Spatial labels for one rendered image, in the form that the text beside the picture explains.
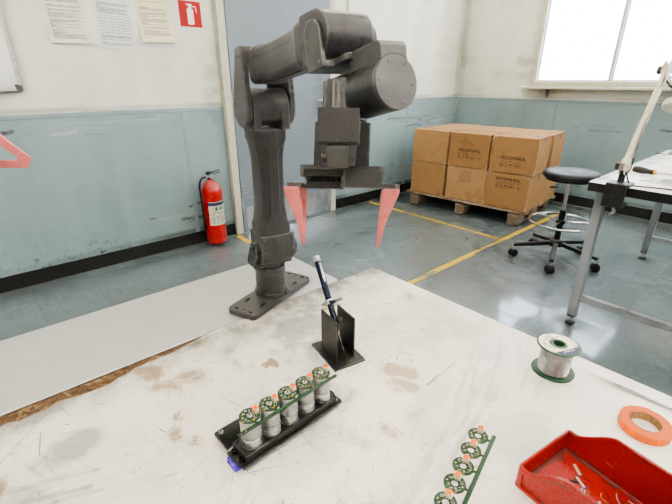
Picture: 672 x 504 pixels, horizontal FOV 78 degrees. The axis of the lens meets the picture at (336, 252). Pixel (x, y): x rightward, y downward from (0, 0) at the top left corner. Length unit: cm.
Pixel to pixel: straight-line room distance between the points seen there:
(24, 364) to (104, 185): 233
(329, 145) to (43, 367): 60
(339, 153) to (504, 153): 345
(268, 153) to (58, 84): 236
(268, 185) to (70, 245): 248
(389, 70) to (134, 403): 56
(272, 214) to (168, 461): 43
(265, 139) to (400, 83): 33
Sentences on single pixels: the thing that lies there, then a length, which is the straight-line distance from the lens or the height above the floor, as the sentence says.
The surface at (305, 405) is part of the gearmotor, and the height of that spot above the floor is 78.
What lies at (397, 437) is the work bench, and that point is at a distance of 59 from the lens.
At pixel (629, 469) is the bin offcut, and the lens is 60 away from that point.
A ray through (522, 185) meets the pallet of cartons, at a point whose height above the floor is 36.
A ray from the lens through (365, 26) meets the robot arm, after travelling 56.
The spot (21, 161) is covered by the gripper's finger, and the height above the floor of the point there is 108.
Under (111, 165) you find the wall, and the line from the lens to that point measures 310.
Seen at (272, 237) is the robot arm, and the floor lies 90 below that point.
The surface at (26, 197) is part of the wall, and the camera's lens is 305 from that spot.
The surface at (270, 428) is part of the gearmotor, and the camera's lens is 55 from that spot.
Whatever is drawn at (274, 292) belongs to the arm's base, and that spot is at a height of 77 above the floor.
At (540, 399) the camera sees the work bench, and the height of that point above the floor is 75.
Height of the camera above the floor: 118
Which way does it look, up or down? 23 degrees down
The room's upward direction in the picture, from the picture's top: straight up
